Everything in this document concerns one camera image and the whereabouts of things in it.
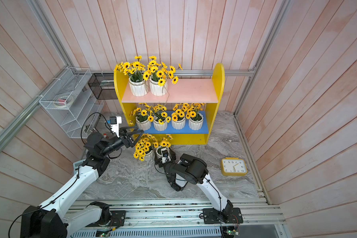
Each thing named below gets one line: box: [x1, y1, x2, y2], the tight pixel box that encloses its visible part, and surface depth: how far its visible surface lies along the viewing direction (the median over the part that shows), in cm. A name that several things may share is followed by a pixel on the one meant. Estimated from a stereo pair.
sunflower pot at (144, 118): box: [129, 107, 154, 131], surface depth 88 cm
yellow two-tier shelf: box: [113, 63, 225, 145], surface depth 86 cm
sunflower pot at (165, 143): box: [155, 133, 174, 159], surface depth 91 cm
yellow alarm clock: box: [220, 157, 248, 177], surface depth 90 cm
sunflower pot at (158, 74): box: [142, 55, 179, 97], surface depth 67 cm
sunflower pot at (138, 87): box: [114, 55, 149, 97], surface depth 70 cm
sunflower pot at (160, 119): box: [152, 103, 172, 132], surface depth 88 cm
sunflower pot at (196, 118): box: [185, 103, 205, 131], surface depth 90 cm
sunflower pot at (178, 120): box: [171, 103, 189, 130], surface depth 85 cm
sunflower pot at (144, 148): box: [132, 133, 159, 162], surface depth 87 cm
